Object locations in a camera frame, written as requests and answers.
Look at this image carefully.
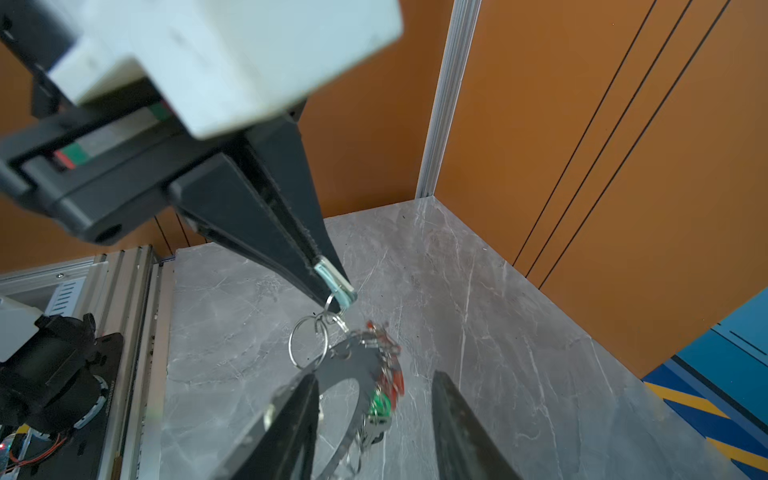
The aluminium rail frame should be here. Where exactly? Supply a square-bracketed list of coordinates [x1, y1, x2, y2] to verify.
[1, 246, 174, 479]

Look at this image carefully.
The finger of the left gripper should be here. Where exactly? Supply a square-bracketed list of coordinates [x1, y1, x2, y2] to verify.
[245, 117, 336, 266]

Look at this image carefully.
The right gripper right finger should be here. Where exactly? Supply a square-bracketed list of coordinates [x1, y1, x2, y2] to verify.
[431, 370, 521, 479]

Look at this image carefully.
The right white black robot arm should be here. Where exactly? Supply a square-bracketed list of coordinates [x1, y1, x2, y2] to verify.
[1, 298, 516, 479]

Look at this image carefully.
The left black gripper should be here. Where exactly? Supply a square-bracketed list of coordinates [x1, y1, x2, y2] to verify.
[1, 83, 330, 307]

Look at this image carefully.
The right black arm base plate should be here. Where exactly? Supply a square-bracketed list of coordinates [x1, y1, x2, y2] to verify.
[1, 329, 124, 479]

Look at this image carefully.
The pale green key tag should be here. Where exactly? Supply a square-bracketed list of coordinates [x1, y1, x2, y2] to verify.
[313, 256, 358, 312]

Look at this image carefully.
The left aluminium corner post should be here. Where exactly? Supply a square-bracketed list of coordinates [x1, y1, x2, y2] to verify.
[415, 0, 482, 199]

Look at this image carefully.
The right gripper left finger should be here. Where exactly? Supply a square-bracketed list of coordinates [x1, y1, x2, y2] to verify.
[232, 374, 319, 479]

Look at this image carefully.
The bunch of coloured key tags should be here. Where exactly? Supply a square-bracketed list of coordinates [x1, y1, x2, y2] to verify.
[358, 321, 405, 452]

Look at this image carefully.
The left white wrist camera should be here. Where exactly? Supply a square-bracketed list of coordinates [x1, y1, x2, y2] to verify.
[45, 0, 404, 139]

